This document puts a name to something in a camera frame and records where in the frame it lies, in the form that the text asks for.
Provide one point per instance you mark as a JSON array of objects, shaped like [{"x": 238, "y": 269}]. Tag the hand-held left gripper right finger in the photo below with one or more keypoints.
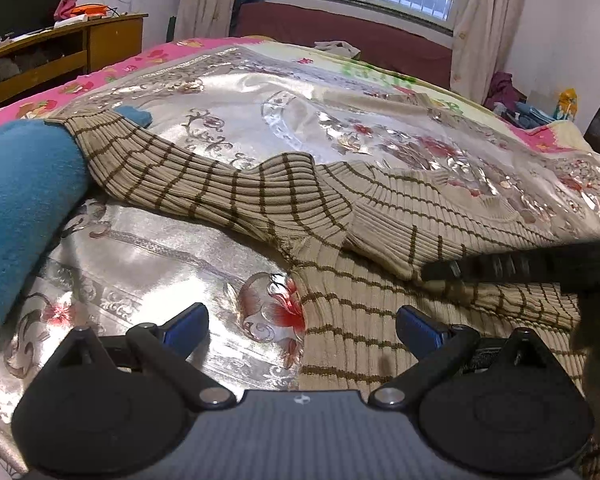
[{"x": 419, "y": 327}]

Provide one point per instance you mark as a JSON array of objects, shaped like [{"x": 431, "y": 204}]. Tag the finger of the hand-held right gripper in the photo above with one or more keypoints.
[{"x": 490, "y": 266}]

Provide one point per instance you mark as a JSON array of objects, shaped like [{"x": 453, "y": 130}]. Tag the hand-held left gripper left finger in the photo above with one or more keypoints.
[{"x": 187, "y": 329}]

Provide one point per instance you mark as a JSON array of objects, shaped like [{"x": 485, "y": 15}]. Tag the beige striped knit sweater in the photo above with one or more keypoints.
[{"x": 330, "y": 210}]

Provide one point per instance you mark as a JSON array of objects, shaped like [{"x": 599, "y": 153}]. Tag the silver floral bedspread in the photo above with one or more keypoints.
[{"x": 155, "y": 260}]

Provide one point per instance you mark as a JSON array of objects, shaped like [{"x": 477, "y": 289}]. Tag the blue packets clutter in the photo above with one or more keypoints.
[{"x": 530, "y": 115}]

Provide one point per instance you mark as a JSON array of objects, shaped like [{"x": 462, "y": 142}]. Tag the teal blue fleece cloth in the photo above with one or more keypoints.
[{"x": 25, "y": 200}]

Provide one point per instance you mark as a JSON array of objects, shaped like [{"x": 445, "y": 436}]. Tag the crumpled beige cloth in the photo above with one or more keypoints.
[{"x": 337, "y": 47}]

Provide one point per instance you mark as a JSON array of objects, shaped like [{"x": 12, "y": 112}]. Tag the pink cream floral blanket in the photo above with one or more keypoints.
[{"x": 170, "y": 55}]

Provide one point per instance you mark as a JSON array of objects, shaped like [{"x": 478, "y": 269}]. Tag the dark red window seat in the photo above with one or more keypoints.
[{"x": 340, "y": 25}]

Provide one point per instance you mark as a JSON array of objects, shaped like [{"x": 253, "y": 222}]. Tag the wooden cabinet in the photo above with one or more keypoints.
[{"x": 115, "y": 40}]

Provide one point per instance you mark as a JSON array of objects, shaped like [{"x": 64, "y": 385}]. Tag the orange plastic object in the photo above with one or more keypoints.
[{"x": 91, "y": 10}]

